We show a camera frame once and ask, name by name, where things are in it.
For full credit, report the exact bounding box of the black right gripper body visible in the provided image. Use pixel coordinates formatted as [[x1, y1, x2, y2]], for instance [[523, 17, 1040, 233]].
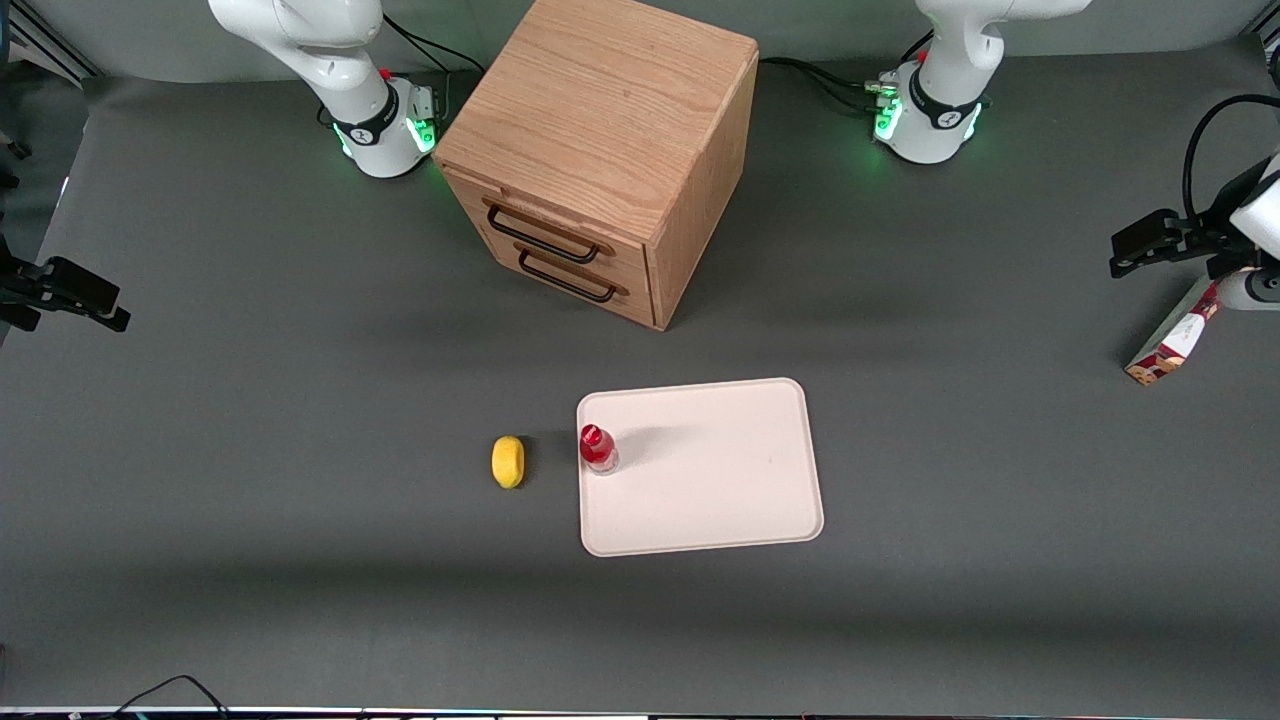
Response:
[[0, 232, 49, 333]]

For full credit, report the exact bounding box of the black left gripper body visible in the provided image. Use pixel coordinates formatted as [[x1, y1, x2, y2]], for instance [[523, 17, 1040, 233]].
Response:
[[1178, 185, 1263, 283]]

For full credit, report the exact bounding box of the red cookie box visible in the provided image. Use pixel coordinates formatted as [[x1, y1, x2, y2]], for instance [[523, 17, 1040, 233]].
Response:
[[1124, 278, 1223, 387]]

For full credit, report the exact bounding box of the beige plastic tray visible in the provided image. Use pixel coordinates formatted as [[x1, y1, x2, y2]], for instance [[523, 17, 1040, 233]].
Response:
[[576, 377, 825, 558]]

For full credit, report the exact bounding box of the dark grey table mat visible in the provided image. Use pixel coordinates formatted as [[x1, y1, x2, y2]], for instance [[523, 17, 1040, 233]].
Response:
[[0, 35, 1280, 713]]

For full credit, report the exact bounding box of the wooden drawer front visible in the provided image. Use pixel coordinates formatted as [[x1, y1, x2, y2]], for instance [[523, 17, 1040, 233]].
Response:
[[458, 210, 662, 331], [443, 168, 657, 289]]

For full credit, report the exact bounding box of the yellow lemon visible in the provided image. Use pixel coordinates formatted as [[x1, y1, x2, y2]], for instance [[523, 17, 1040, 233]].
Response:
[[491, 435, 526, 490]]

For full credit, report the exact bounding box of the small red bottle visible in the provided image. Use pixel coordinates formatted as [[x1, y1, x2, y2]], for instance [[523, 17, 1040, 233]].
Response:
[[580, 423, 619, 476]]

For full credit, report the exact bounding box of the wooden drawer cabinet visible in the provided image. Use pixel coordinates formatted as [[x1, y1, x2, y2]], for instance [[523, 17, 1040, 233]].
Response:
[[432, 0, 761, 333]]

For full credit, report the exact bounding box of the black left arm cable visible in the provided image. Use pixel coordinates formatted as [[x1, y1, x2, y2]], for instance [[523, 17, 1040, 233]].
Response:
[[1183, 94, 1280, 227]]

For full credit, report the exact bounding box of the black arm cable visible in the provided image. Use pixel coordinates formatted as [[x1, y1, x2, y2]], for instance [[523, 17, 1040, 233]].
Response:
[[383, 14, 487, 76], [1183, 94, 1280, 227]]

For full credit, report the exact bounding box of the aluminium frame bar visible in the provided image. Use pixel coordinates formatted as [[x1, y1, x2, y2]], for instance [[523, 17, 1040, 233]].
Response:
[[0, 0, 103, 89], [1245, 22, 1280, 79]]

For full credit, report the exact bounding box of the black base cable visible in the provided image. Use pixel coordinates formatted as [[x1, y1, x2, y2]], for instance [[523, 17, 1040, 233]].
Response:
[[758, 55, 883, 93], [798, 68, 891, 115]]

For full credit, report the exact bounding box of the black table edge cable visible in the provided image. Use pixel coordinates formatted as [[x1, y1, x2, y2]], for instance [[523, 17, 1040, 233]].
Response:
[[95, 675, 231, 719]]

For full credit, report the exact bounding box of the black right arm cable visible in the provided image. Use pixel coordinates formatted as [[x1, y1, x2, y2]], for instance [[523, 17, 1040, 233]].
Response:
[[383, 14, 487, 76]]

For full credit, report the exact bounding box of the black drawer handle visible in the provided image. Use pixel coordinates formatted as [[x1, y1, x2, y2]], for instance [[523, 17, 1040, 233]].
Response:
[[517, 249, 619, 305], [486, 204, 602, 266]]

